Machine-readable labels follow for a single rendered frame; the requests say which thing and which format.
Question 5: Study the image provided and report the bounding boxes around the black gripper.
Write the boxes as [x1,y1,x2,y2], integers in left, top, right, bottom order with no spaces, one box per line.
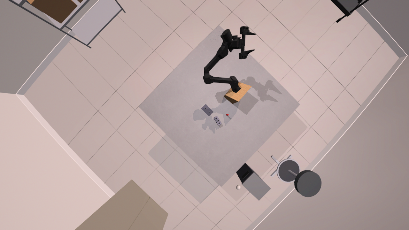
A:
[233,26,256,59]

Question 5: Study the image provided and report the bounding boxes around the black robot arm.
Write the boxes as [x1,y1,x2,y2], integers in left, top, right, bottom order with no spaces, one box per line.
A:
[203,29,241,93]

